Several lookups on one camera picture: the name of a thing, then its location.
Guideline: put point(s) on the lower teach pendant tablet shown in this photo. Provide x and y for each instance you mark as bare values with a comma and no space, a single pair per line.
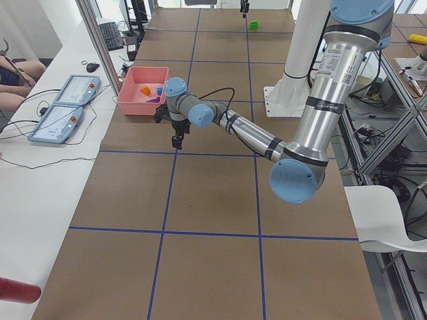
57,124

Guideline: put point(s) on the orange wedge block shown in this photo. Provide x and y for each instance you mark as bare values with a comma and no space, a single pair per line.
145,90

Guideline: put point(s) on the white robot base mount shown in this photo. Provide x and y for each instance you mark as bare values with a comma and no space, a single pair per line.
288,97

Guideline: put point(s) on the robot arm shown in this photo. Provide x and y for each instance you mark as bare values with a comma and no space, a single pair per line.
351,30

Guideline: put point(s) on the pink plastic box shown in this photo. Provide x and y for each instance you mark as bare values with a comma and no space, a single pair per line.
131,101

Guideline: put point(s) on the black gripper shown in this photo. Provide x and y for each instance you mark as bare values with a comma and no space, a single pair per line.
244,6
180,126

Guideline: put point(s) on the upper teach pendant tablet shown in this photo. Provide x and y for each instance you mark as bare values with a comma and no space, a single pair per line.
78,90

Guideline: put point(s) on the white chair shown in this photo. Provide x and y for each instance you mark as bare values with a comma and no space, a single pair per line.
379,221

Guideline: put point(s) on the teach pendant tablet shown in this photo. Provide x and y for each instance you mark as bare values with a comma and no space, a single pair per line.
57,124
78,90

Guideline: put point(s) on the black keyboard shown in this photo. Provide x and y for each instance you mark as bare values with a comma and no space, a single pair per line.
111,35

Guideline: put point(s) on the red cylinder bottle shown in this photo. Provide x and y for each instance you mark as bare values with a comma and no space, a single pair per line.
19,292

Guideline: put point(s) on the black computer mouse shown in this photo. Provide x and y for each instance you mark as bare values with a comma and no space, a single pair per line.
92,67

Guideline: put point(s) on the purple wedge block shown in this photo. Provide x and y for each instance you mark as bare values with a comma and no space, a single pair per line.
155,100

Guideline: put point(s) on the green block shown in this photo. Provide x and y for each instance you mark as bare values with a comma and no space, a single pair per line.
254,25

